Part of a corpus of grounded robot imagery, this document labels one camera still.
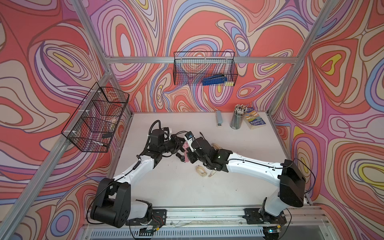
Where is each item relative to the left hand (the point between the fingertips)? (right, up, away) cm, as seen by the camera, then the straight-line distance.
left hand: (189, 141), depth 80 cm
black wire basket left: (-50, +12, -3) cm, 51 cm away
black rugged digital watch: (+9, +2, +24) cm, 26 cm away
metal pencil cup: (+33, +14, +21) cm, 41 cm away
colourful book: (+48, +14, +32) cm, 59 cm away
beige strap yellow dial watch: (+14, -20, +7) cm, 25 cm away
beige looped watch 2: (+7, -19, +7) cm, 21 cm away
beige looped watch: (+18, -6, +18) cm, 26 cm away
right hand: (0, -5, -1) cm, 6 cm away
